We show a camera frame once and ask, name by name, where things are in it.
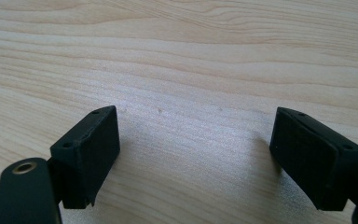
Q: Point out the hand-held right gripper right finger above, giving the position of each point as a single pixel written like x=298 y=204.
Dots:
x=310 y=155

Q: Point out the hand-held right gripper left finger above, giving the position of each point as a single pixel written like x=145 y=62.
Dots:
x=87 y=155

